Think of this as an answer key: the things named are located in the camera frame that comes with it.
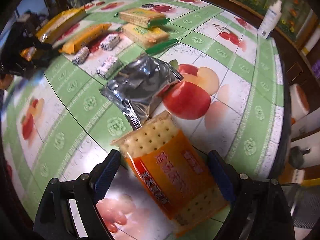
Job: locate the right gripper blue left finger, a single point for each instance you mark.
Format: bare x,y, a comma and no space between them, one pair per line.
103,174

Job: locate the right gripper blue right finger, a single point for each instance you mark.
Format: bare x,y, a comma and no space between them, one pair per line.
222,174

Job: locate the orange soda cracker pack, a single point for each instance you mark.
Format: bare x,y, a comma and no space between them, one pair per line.
172,172

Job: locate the yellow biscuit pack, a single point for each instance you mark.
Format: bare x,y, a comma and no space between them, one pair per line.
84,37

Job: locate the left hand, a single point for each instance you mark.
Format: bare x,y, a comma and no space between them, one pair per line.
5,81

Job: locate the small orange snack packet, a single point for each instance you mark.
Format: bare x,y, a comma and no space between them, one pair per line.
28,53

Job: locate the yellow cardboard box tray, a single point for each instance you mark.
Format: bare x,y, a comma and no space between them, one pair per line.
58,25

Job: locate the white blue candy left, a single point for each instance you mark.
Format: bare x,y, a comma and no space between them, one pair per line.
81,56

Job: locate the white blue candy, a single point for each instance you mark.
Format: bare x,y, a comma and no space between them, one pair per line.
109,42
81,56
110,66

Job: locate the white blue candy right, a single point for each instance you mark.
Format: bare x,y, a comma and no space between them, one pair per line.
110,66

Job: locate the white blue candy far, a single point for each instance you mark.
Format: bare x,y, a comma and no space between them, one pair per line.
109,42

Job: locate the white red stool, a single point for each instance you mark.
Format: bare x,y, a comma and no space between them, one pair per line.
299,103

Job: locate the large silver foil bag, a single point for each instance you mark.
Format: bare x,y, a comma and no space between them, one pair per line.
138,87

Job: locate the fruit pattern tablecloth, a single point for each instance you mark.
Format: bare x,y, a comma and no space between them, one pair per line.
59,126

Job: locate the green cracker pack far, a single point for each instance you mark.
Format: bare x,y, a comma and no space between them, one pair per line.
142,17

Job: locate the green cracker pack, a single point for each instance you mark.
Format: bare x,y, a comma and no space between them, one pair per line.
153,41
142,17

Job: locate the green cracker pack near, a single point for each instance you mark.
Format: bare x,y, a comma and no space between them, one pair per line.
153,41

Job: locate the white spray bottle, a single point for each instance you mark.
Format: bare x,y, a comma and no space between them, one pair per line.
270,20

